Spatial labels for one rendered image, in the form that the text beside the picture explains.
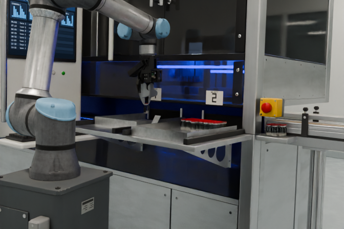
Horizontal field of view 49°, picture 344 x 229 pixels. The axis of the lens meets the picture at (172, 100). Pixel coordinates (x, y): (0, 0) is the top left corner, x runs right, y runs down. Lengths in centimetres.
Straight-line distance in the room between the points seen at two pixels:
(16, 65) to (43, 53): 65
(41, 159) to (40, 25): 43
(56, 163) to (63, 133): 9
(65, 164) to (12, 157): 178
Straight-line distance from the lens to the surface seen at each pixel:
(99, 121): 175
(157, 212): 194
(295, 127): 162
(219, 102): 164
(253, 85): 156
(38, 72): 129
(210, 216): 175
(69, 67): 211
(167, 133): 133
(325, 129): 158
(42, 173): 117
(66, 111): 116
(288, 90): 187
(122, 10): 136
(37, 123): 119
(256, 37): 157
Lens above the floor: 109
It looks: 3 degrees down
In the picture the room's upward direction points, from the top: 2 degrees clockwise
